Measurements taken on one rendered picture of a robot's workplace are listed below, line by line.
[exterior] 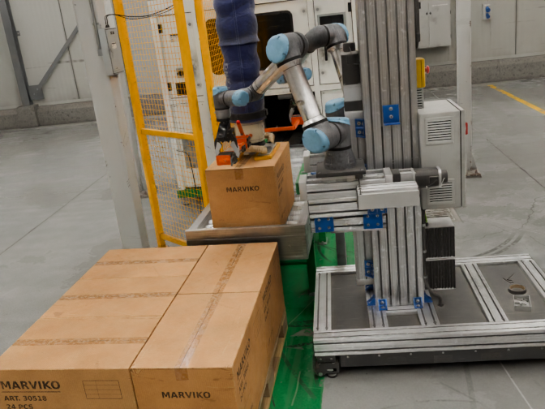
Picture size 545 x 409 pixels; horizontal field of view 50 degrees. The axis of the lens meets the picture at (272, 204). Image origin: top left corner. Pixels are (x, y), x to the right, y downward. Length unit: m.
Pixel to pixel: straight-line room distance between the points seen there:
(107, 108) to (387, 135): 2.06
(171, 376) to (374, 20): 1.74
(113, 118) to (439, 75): 8.77
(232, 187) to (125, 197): 1.18
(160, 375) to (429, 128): 1.60
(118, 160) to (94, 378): 2.11
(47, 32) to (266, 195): 10.35
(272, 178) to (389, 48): 0.98
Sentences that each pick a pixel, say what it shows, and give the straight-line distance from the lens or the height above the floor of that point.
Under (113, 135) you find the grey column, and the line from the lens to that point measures 4.20.
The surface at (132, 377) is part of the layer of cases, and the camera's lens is 2.38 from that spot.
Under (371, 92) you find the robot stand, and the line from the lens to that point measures 2.83.
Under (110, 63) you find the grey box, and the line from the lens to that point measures 4.07.
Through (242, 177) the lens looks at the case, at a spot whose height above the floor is 0.90.
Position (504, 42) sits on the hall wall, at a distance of 12.46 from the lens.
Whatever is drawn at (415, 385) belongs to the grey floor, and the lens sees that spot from 3.00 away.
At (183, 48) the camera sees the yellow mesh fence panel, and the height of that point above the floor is 1.59.
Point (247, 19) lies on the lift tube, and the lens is 3.39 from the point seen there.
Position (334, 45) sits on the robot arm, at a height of 1.54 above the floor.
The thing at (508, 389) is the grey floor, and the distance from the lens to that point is 3.02.
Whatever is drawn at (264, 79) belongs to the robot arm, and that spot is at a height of 1.45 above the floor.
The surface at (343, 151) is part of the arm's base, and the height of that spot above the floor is 1.12.
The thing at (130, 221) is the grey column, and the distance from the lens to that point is 4.35.
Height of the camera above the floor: 1.75
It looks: 18 degrees down
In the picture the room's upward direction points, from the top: 7 degrees counter-clockwise
